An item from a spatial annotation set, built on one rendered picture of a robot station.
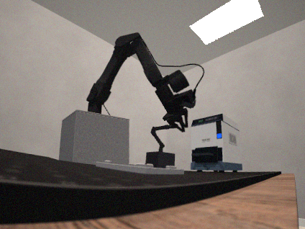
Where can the white benchtop heat sealer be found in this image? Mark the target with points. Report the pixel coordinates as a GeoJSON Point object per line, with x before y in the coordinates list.
{"type": "Point", "coordinates": [215, 144]}

